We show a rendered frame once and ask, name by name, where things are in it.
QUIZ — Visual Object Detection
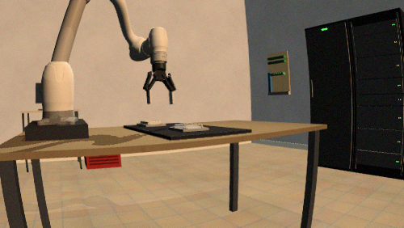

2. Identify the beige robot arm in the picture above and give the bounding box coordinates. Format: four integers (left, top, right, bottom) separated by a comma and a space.
36, 0, 168, 125

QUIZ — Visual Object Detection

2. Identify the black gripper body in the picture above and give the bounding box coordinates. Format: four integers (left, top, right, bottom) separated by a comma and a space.
152, 62, 166, 82

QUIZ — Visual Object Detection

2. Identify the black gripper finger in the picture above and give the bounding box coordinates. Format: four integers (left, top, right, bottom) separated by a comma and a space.
162, 73, 176, 104
143, 71, 161, 104

